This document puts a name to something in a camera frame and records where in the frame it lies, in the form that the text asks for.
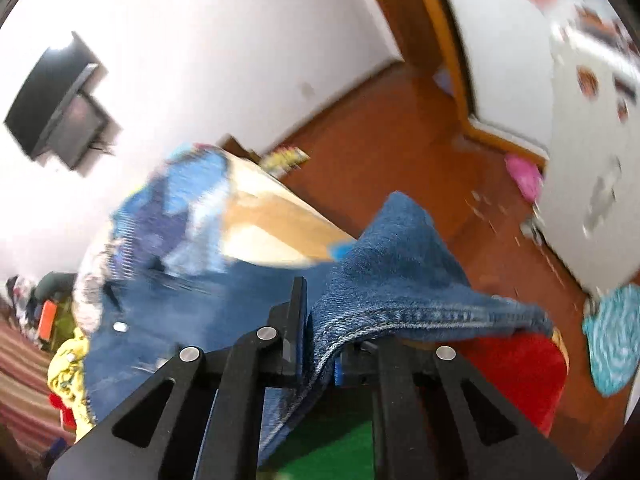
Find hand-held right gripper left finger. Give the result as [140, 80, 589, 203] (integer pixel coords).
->
[47, 276, 308, 480]

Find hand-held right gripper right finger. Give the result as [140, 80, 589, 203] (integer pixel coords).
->
[335, 337, 577, 480]

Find blue denim jeans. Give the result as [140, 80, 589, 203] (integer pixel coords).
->
[82, 191, 556, 468]

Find pile of dark clothes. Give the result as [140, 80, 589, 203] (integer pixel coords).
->
[4, 271, 80, 352]

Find green cloth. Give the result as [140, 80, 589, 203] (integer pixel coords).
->
[257, 402, 377, 480]

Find blue and orange printed blanket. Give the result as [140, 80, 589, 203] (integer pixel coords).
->
[74, 142, 357, 333]

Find red cloth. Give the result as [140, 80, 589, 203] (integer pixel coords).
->
[447, 331, 570, 437]

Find yellow and red packet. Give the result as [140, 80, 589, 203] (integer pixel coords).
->
[264, 145, 312, 180]

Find teal patterned rug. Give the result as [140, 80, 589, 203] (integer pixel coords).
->
[581, 284, 640, 399]

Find yellow cloth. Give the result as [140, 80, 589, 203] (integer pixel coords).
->
[46, 329, 97, 442]

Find pink bag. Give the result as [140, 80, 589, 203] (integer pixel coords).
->
[504, 153, 544, 202]

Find orange box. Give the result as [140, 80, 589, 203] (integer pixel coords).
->
[38, 300, 58, 345]

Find striped blanket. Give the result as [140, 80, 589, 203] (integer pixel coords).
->
[0, 310, 77, 463]

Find white cabinet with stickers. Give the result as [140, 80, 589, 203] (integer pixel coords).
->
[536, 0, 640, 297]

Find grey wall television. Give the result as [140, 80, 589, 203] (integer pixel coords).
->
[49, 91, 124, 177]

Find wooden door frame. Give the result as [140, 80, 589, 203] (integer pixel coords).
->
[404, 0, 549, 167]

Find black wall-mounted panel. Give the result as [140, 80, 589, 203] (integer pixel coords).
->
[4, 31, 101, 161]

